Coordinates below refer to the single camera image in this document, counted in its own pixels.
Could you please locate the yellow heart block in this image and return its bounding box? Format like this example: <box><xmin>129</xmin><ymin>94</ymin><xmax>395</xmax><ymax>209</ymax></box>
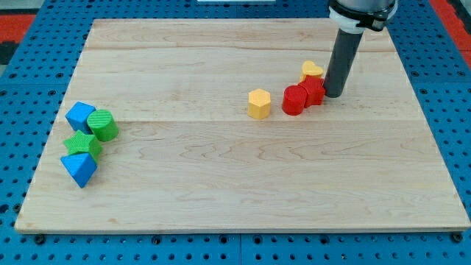
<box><xmin>300</xmin><ymin>60</ymin><xmax>324</xmax><ymax>82</ymax></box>

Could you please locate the yellow hexagon block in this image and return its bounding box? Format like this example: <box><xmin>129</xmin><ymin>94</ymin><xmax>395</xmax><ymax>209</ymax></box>
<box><xmin>247</xmin><ymin>88</ymin><xmax>271</xmax><ymax>119</ymax></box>

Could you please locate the light wooden board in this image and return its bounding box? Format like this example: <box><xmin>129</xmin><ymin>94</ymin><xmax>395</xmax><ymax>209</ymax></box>
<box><xmin>15</xmin><ymin>18</ymin><xmax>470</xmax><ymax>234</ymax></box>

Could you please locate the red cylinder block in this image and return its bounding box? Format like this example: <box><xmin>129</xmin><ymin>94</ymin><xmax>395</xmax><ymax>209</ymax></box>
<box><xmin>282</xmin><ymin>85</ymin><xmax>307</xmax><ymax>116</ymax></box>

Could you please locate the red star block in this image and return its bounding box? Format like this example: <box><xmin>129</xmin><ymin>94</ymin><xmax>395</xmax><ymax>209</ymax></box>
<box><xmin>298</xmin><ymin>76</ymin><xmax>325</xmax><ymax>108</ymax></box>

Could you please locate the green cylinder block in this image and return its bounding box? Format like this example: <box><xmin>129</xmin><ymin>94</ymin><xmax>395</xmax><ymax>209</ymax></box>
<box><xmin>87</xmin><ymin>109</ymin><xmax>119</xmax><ymax>142</ymax></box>

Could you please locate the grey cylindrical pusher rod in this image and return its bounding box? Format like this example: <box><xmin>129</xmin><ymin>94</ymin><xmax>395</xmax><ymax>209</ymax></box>
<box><xmin>323</xmin><ymin>29</ymin><xmax>363</xmax><ymax>98</ymax></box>

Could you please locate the green star block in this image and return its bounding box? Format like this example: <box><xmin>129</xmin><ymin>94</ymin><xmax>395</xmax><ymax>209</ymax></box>
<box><xmin>63</xmin><ymin>130</ymin><xmax>102</xmax><ymax>163</ymax></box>

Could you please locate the blue triangle block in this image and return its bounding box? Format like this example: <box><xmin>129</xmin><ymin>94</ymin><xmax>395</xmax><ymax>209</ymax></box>
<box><xmin>60</xmin><ymin>152</ymin><xmax>97</xmax><ymax>188</ymax></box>

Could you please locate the blue cube block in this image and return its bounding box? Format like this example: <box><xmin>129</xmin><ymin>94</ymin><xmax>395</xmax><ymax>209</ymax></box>
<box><xmin>65</xmin><ymin>102</ymin><xmax>96</xmax><ymax>134</ymax></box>

